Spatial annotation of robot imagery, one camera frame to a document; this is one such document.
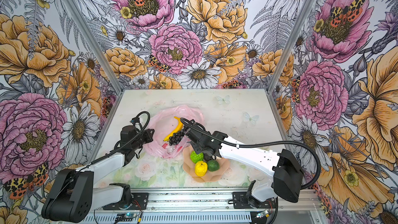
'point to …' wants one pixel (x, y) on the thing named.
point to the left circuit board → (125, 216)
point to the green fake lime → (196, 157)
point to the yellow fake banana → (180, 126)
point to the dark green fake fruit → (213, 165)
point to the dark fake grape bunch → (175, 137)
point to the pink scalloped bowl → (189, 167)
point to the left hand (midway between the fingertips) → (154, 134)
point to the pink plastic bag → (162, 122)
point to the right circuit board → (262, 214)
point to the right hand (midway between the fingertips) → (201, 145)
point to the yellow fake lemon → (200, 168)
